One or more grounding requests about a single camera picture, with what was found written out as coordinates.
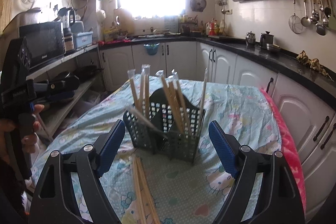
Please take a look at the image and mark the bamboo chopsticks on table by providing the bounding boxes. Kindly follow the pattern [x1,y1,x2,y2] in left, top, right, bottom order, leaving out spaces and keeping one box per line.
[132,156,161,223]

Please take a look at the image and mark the small steel kettle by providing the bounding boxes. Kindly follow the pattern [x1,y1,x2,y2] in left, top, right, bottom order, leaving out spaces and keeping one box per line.
[245,31,256,47]

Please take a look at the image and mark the steel bowl on counter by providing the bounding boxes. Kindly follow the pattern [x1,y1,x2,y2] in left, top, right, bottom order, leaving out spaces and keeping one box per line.
[266,44,281,53]

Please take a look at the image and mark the white lower cabinets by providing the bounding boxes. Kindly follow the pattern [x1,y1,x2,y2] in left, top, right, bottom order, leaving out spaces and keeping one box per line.
[100,42,335,218]

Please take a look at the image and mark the wire mesh skimmer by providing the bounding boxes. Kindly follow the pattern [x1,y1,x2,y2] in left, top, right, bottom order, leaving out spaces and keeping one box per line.
[288,0,303,34]

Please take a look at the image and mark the black tracker box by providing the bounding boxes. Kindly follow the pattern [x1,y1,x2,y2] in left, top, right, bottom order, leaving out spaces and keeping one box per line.
[1,37,31,93]

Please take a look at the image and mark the black microwave oven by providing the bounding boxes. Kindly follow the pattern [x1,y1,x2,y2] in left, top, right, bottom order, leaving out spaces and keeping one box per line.
[19,22,66,68]

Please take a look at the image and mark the pink fleece blanket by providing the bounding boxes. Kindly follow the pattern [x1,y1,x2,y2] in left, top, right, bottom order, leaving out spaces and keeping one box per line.
[260,89,306,213]

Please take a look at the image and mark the round wall fan vent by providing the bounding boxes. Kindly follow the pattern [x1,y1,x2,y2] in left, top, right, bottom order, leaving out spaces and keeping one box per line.
[190,0,207,12]

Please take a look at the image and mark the brown rag on counter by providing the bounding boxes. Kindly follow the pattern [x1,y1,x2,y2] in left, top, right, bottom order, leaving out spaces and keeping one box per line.
[296,51,329,77]

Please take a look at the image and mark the steel ladle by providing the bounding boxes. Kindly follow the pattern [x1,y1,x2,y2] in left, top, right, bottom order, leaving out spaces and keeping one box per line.
[301,0,311,27]

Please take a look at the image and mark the blue plastic storage box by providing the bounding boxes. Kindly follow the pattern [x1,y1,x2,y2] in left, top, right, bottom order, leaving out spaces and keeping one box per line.
[72,31,93,49]

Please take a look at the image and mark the black kitchen countertop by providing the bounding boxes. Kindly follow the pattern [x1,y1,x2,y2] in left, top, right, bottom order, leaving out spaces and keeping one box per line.
[98,36,335,109]

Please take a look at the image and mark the cartoon print tablecloth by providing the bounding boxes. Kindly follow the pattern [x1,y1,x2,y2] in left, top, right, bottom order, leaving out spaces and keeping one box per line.
[31,77,282,223]

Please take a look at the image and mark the black blender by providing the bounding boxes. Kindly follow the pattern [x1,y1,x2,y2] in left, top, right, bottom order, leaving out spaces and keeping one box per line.
[58,7,76,53]

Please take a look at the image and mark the wooden cutting board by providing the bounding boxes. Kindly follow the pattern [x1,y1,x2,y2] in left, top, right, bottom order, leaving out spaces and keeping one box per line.
[0,0,13,34]

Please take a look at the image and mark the dark green utensil basket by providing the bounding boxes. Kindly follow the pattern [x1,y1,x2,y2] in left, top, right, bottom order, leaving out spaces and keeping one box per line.
[123,88,206,164]

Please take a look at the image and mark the red bottle on counter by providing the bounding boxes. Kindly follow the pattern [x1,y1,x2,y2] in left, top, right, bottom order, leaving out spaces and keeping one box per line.
[206,18,219,36]

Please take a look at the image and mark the blue hanging bin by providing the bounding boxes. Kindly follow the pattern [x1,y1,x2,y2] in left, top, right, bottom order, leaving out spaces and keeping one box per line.
[143,43,159,56]

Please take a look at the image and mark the person's left hand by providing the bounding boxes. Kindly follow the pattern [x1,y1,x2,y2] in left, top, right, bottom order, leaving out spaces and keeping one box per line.
[1,104,45,165]

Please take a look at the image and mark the black coffee pot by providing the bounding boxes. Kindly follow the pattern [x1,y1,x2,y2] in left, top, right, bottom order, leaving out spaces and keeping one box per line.
[259,31,274,50]

